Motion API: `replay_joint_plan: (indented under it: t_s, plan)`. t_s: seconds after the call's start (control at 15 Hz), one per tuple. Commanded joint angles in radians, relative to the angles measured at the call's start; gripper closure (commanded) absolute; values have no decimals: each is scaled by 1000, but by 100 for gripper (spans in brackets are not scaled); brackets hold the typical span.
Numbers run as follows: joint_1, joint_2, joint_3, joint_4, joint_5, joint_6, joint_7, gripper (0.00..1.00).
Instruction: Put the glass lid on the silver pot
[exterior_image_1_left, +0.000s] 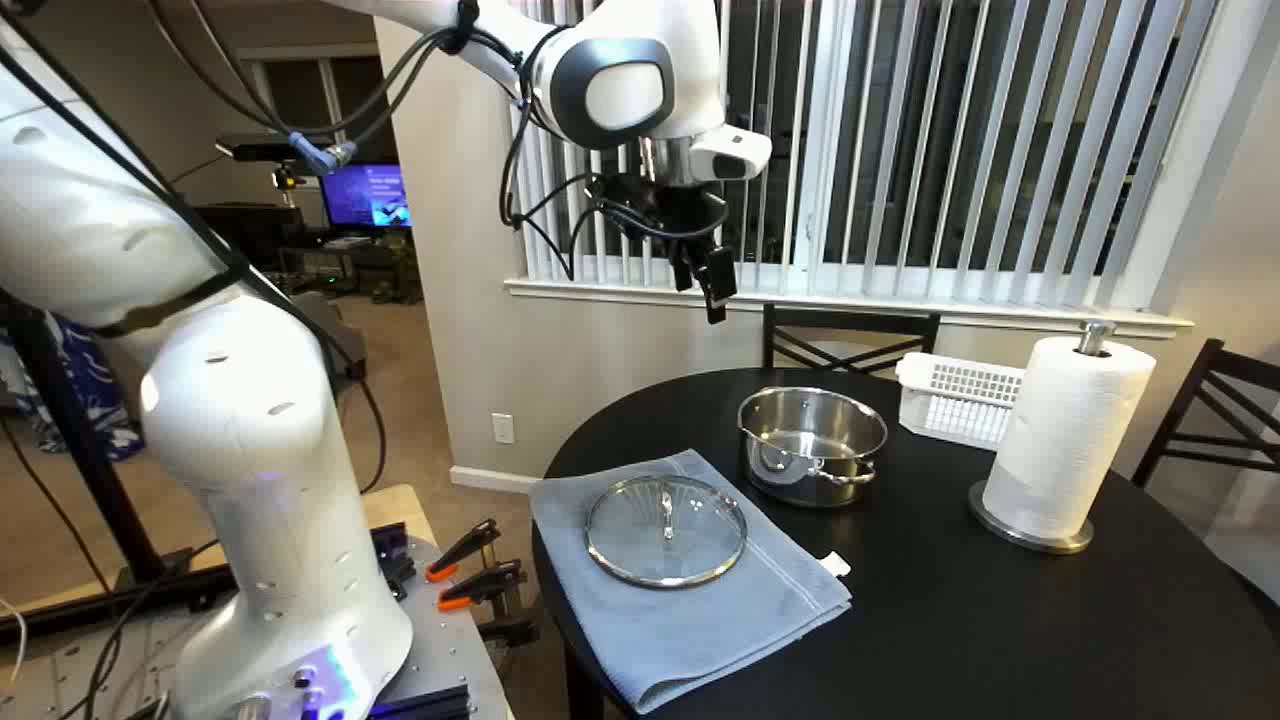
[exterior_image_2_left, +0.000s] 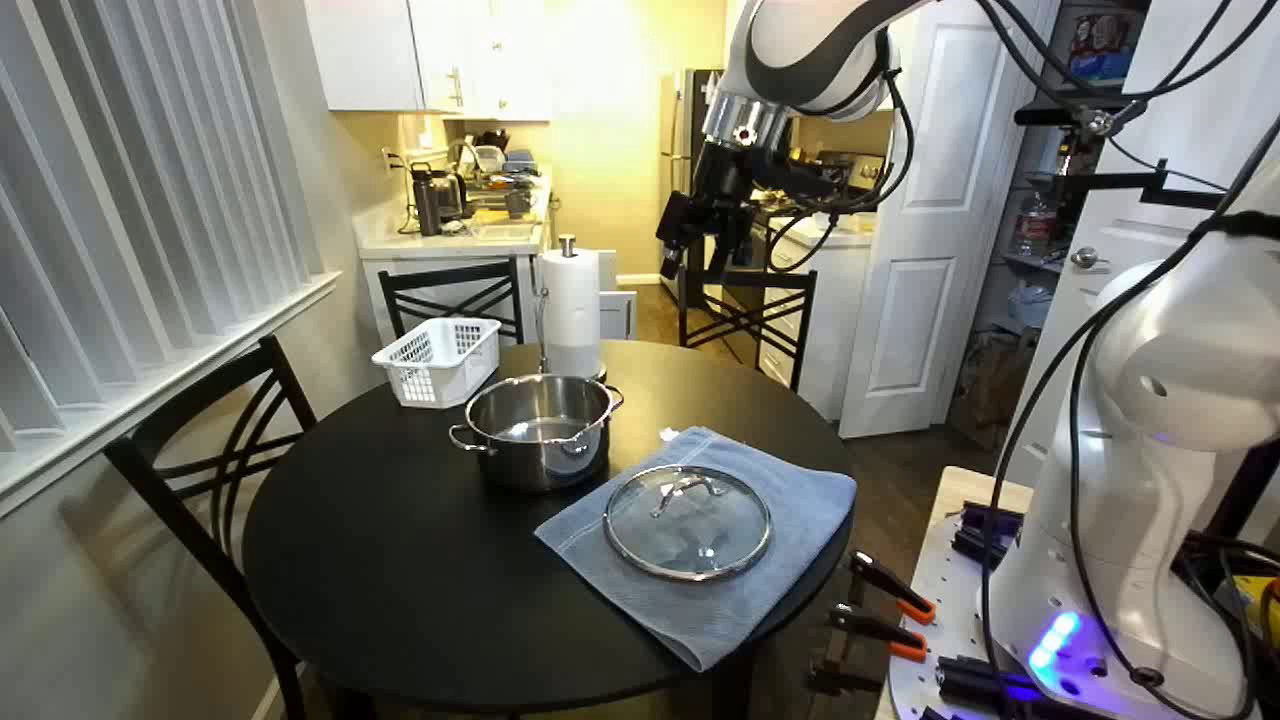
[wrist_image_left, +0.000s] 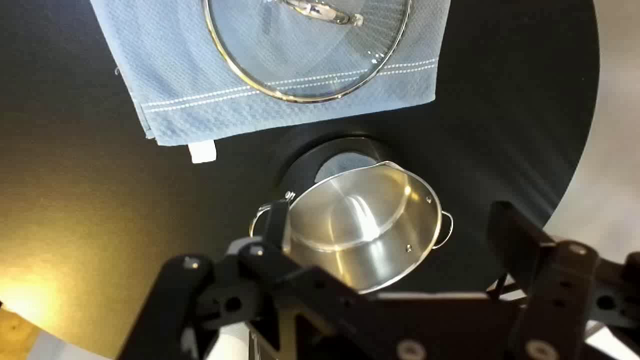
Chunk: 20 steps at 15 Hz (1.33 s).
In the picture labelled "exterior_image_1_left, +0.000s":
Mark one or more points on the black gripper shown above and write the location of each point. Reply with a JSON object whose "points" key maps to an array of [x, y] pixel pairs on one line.
{"points": [[664, 212]]}

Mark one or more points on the silver steel pot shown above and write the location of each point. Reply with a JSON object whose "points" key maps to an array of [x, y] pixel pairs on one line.
{"points": [[808, 446]]}

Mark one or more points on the white vertical window blinds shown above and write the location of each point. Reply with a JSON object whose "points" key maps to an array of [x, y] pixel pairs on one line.
{"points": [[932, 133]]}

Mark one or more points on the blue patterned cloth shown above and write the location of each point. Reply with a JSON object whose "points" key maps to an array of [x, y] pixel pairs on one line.
{"points": [[92, 386]]}

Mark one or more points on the glowing blue monitor screen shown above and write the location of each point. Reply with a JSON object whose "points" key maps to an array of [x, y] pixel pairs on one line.
{"points": [[363, 197]]}

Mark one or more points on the robot base platform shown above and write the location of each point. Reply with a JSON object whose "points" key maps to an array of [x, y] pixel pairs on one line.
{"points": [[441, 642]]}

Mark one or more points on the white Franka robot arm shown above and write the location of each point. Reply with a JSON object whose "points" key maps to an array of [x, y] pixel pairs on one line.
{"points": [[264, 443]]}

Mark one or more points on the black purple connector block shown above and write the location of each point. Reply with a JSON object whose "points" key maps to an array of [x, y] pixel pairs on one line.
{"points": [[393, 559]]}

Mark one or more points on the black clamp orange tips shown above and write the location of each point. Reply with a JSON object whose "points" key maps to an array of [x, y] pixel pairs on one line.
{"points": [[484, 586], [466, 547]]}

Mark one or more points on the black metal stand frame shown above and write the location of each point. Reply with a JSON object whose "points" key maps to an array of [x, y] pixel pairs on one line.
{"points": [[82, 453]]}

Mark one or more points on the round glass pot lid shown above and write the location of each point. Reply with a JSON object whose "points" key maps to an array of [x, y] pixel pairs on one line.
{"points": [[664, 528]]}

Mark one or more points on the paper towel roll on holder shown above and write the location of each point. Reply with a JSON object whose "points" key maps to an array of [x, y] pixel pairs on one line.
{"points": [[1065, 432]]}

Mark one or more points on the white wall outlet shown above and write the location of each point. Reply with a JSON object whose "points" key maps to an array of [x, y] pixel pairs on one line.
{"points": [[502, 429]]}

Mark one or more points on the blue folded towel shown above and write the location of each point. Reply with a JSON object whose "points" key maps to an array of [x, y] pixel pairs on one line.
{"points": [[695, 627]]}

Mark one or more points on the white plastic basket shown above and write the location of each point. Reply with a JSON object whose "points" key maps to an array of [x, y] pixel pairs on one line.
{"points": [[960, 396]]}

